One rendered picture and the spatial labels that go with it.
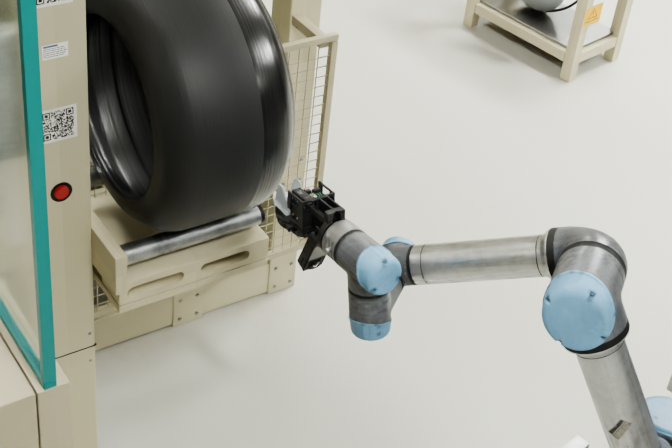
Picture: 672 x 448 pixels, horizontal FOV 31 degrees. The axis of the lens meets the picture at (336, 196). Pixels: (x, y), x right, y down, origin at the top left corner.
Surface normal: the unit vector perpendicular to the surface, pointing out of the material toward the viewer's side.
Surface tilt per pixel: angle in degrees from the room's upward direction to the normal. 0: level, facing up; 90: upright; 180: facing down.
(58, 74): 90
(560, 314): 83
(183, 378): 0
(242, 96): 63
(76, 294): 90
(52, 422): 90
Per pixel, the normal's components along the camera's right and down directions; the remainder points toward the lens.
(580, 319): -0.39, 0.41
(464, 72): 0.10, -0.80
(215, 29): 0.39, -0.35
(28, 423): 0.54, 0.54
